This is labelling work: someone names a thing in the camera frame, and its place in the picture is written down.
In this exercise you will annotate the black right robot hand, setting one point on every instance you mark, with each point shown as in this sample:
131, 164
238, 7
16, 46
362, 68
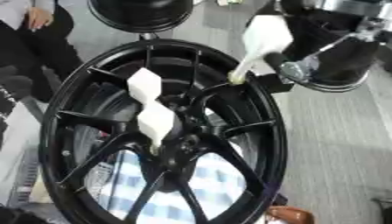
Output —
293, 70

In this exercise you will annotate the white pin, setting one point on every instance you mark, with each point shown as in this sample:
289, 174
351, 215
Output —
144, 84
155, 121
266, 36

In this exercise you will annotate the black spoked wheel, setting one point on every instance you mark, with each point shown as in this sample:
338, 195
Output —
104, 148

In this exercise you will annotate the brown bag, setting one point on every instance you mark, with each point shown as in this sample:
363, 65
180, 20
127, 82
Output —
290, 215

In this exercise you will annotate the person's hand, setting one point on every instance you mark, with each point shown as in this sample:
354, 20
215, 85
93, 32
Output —
40, 18

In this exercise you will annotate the person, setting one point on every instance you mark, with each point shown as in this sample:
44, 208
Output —
30, 49

